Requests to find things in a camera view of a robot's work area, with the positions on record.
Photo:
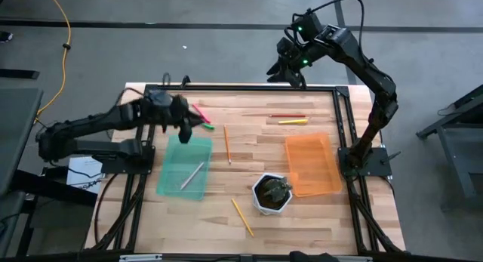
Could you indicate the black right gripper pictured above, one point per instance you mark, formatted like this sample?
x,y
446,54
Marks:
x,y
296,54

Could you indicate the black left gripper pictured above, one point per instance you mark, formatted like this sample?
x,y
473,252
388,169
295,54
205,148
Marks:
x,y
180,109

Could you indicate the pink pen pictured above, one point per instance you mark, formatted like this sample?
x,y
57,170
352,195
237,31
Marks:
x,y
201,112

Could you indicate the green pen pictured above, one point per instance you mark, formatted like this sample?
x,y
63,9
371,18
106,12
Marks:
x,y
208,126

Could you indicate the dark red pencil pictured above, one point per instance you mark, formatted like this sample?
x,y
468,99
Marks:
x,y
287,115

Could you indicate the orange pencil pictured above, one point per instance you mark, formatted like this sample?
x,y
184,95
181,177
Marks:
x,y
227,144

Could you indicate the yellow pen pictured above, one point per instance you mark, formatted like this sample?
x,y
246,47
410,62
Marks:
x,y
293,121

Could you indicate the silver pen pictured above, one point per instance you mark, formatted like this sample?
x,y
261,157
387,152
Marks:
x,y
191,176

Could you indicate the yellow pencil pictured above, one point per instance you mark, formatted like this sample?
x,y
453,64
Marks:
x,y
242,217

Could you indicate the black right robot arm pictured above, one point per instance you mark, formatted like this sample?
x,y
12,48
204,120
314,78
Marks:
x,y
362,62

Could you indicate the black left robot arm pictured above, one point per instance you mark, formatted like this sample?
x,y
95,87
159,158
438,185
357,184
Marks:
x,y
94,122

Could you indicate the green translucent plastic bin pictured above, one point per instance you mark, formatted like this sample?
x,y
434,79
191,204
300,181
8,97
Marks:
x,y
185,152

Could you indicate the orange translucent plastic bin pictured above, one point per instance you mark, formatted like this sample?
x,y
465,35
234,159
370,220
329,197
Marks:
x,y
313,164

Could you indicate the white hexagonal planter pot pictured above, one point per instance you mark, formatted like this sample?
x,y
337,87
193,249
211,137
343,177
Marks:
x,y
258,190

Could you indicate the small green cactus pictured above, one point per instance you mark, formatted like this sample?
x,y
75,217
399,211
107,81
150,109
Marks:
x,y
276,189

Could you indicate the white paper sheet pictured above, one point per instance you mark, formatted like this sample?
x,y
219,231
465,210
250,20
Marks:
x,y
81,175

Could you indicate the dark grey desk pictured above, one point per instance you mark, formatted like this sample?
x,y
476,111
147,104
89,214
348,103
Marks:
x,y
19,133

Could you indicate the black flat bar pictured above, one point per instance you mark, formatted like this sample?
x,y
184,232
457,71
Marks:
x,y
19,74

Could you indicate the black metal stand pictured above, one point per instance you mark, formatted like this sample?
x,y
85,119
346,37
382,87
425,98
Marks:
x,y
456,141

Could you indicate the black aluminium table frame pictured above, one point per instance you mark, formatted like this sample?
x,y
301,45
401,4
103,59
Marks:
x,y
245,88

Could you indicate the black frame clamp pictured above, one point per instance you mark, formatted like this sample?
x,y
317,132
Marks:
x,y
185,81

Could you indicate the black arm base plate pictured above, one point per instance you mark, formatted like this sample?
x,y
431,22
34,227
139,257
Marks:
x,y
381,167
113,166

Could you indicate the silver bracket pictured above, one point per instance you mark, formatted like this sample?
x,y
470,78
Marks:
x,y
139,257
351,258

